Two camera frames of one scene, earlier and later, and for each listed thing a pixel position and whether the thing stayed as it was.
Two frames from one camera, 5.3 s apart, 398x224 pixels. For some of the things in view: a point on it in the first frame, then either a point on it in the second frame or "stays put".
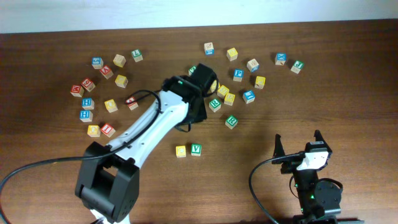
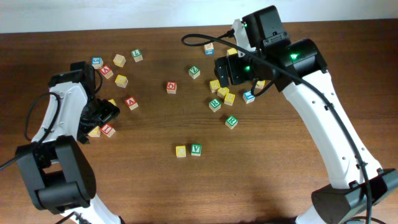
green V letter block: x=196 y=149 stays put
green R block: x=231 y=122 stays put
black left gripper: x=201 y=106 to x=101 y=112
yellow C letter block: x=180 y=151 stays put
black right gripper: x=296 y=163 to x=224 y=70
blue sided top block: x=209 y=48 stays put
